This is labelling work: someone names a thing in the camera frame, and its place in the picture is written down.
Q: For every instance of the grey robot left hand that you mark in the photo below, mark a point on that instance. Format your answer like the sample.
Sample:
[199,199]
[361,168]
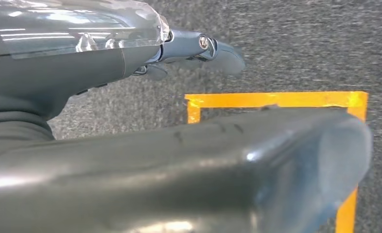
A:
[65,70]

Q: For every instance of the yellow floor tape square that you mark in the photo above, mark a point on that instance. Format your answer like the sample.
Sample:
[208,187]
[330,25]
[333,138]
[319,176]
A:
[274,99]

